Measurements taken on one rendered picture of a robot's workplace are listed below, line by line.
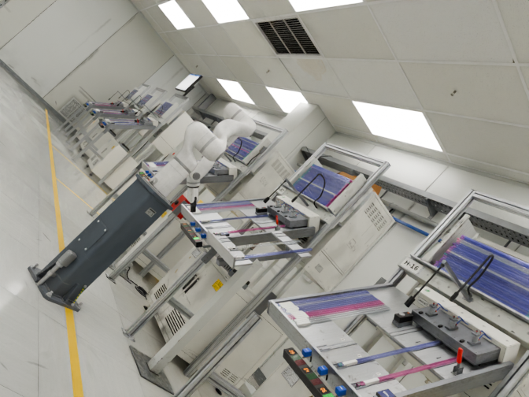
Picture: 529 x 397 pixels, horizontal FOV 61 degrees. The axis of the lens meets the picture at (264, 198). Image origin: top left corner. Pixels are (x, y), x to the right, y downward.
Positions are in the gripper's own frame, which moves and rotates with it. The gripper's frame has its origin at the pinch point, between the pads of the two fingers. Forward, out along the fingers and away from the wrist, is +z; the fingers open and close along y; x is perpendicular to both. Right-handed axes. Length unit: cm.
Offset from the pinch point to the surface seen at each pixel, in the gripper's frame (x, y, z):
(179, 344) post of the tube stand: -26, 62, 54
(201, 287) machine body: 4, 10, 51
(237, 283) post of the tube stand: 7, 62, 24
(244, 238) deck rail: 22.8, 31.9, 10.6
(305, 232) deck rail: 66, 32, 12
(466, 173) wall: 298, -44, 3
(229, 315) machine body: 15, 32, 62
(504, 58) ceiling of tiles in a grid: 208, 42, -104
